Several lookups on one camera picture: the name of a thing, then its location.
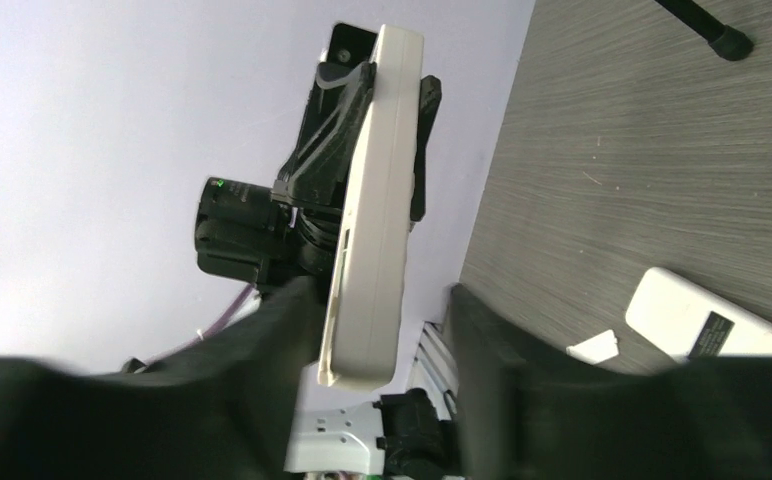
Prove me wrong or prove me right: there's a white air conditioner remote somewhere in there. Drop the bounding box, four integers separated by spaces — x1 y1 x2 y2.
318 25 424 392

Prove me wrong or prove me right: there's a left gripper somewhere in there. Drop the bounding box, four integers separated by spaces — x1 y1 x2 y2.
194 23 442 292

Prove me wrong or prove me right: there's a white remote with red keypad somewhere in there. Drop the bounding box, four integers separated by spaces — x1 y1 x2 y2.
625 267 772 363

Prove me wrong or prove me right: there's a long white battery cover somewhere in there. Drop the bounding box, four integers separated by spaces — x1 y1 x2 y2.
565 329 620 365

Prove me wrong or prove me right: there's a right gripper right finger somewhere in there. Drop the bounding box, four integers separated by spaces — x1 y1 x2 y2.
447 284 772 479

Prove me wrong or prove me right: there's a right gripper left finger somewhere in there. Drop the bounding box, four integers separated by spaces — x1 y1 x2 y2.
0 277 324 479

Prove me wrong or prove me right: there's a black tripod stand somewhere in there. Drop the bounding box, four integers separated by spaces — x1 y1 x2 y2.
656 0 754 62

